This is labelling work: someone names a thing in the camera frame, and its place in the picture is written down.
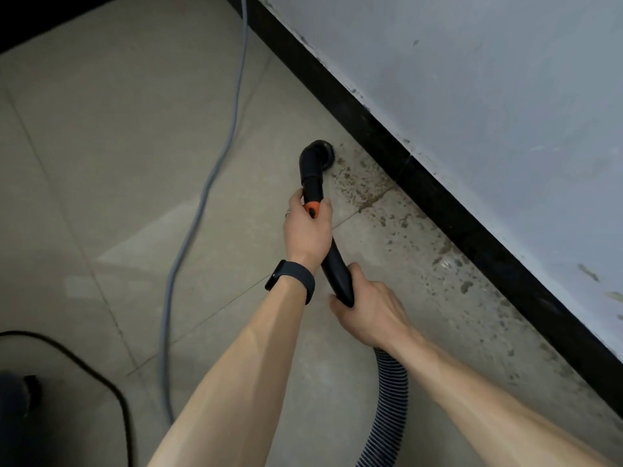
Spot person's left hand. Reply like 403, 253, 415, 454
282, 188, 336, 276

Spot grey vacuum cleaner orange knobs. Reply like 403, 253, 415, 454
0, 371, 45, 467

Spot black vacuum hose with nozzle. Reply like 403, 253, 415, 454
297, 139, 410, 467

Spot grey cable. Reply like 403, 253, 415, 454
159, 0, 251, 427

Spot black baseboard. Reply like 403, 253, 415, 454
0, 0, 623, 420

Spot black power cord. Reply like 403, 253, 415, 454
0, 329, 136, 467

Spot person's right hand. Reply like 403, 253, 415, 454
328, 262, 413, 352

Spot black smartwatch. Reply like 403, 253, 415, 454
263, 259, 317, 307

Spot person's right forearm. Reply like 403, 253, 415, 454
382, 328, 615, 467

